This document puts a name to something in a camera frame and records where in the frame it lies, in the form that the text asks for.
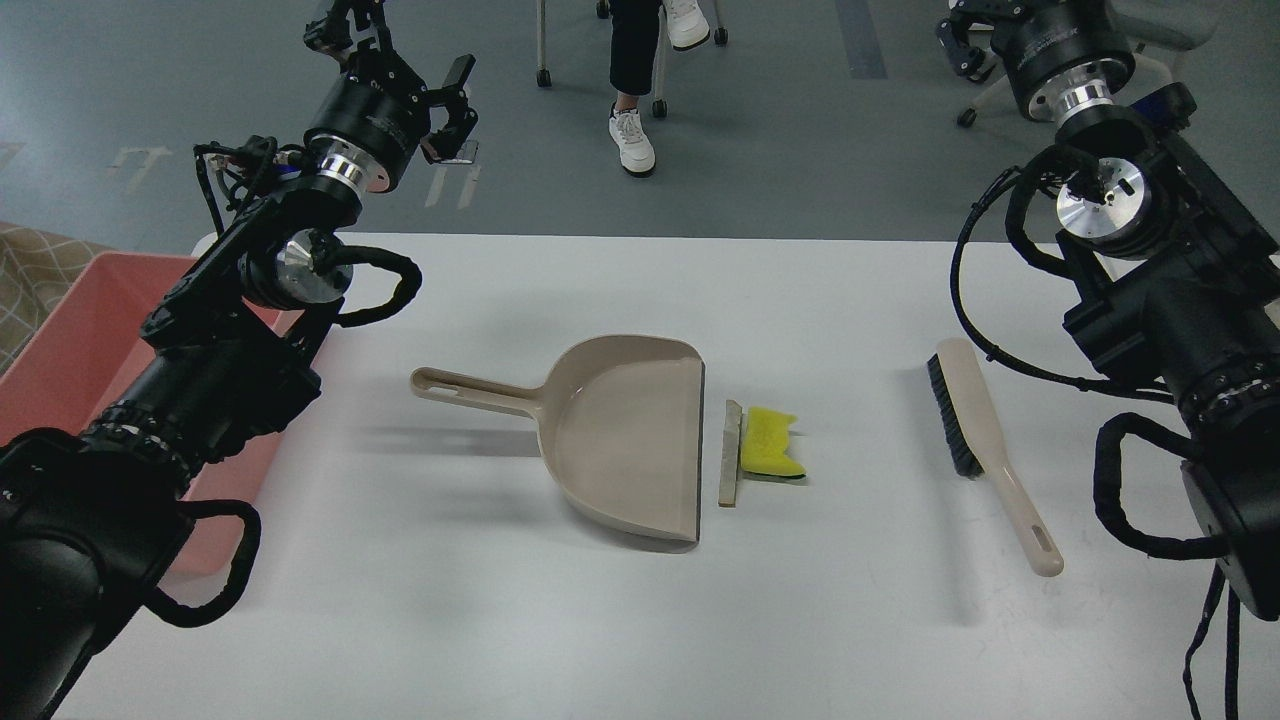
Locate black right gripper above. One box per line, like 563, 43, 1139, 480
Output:
936, 1, 1135, 123

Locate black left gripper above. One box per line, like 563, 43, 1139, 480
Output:
303, 1, 477, 193

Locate beige plastic dustpan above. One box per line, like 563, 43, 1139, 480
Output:
410, 334, 705, 544

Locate beige hand brush black bristles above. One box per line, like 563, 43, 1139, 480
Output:
925, 338, 1065, 578

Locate yellow green sponge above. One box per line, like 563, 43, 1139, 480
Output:
739, 406, 806, 479

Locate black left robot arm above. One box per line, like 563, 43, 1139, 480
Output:
3, 1, 477, 719

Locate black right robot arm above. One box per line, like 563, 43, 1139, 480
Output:
927, 1, 1277, 719

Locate pink plastic bin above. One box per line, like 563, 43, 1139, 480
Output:
1, 252, 284, 577

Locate seated person legs white sneakers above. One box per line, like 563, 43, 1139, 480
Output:
608, 1, 710, 177

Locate beige patterned cloth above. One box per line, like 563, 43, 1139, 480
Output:
1, 222, 109, 372

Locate white rolling chair frame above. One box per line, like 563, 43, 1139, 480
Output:
934, 1, 1222, 127

